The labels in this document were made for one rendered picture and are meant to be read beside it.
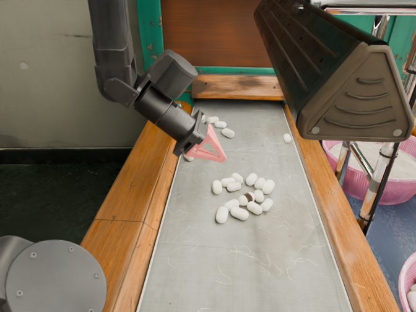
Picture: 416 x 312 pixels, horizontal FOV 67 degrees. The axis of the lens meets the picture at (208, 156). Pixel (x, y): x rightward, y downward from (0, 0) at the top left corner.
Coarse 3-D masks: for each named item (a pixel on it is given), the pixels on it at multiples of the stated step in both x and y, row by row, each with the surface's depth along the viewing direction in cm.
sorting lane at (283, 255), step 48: (240, 144) 84; (288, 144) 84; (192, 192) 66; (240, 192) 66; (288, 192) 66; (192, 240) 55; (240, 240) 55; (288, 240) 55; (144, 288) 47; (192, 288) 47; (240, 288) 47; (288, 288) 47; (336, 288) 47
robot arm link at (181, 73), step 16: (160, 64) 53; (176, 64) 52; (112, 80) 51; (144, 80) 53; (160, 80) 54; (176, 80) 53; (192, 80) 55; (112, 96) 53; (128, 96) 53; (176, 96) 56
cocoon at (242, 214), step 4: (232, 208) 59; (236, 208) 59; (240, 208) 59; (232, 212) 59; (236, 212) 59; (240, 212) 58; (244, 212) 58; (236, 216) 59; (240, 216) 58; (244, 216) 58
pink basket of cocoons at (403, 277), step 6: (408, 258) 48; (414, 258) 48; (408, 264) 47; (414, 264) 48; (402, 270) 46; (408, 270) 47; (414, 270) 49; (402, 276) 45; (408, 276) 47; (414, 276) 49; (402, 282) 44; (408, 282) 48; (402, 288) 43; (408, 288) 48; (402, 294) 43; (402, 300) 42; (402, 306) 42; (408, 306) 41
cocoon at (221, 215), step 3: (219, 207) 60; (222, 207) 59; (225, 207) 59; (219, 210) 59; (222, 210) 58; (225, 210) 59; (219, 213) 58; (222, 213) 58; (225, 213) 58; (216, 216) 58; (219, 216) 57; (222, 216) 57; (225, 216) 58; (216, 219) 58; (219, 219) 57; (222, 219) 57; (225, 219) 58; (219, 222) 58; (222, 222) 58
